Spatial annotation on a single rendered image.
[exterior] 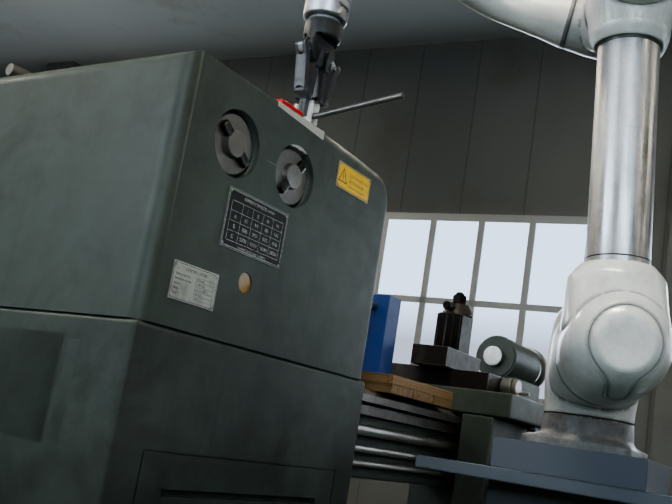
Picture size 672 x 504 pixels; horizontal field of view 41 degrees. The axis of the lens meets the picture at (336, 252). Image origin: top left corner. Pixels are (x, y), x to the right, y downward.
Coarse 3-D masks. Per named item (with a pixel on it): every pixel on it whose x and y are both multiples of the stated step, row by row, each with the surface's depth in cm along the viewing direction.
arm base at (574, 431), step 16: (544, 416) 155; (560, 416) 151; (576, 416) 149; (528, 432) 152; (544, 432) 151; (560, 432) 150; (576, 432) 148; (592, 432) 147; (608, 432) 148; (624, 432) 149; (576, 448) 147; (592, 448) 146; (608, 448) 145; (624, 448) 143
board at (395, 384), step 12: (372, 372) 192; (372, 384) 191; (384, 384) 190; (396, 384) 190; (408, 384) 195; (420, 384) 199; (396, 396) 197; (408, 396) 195; (420, 396) 200; (432, 396) 204; (444, 396) 209
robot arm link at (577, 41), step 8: (584, 0) 165; (576, 8) 164; (584, 8) 162; (576, 16) 164; (584, 16) 161; (576, 24) 164; (584, 24) 161; (568, 32) 165; (576, 32) 164; (584, 32) 162; (568, 40) 166; (576, 40) 165; (584, 40) 163; (568, 48) 168; (576, 48) 167; (584, 48) 166; (664, 48) 163; (584, 56) 168; (592, 56) 167
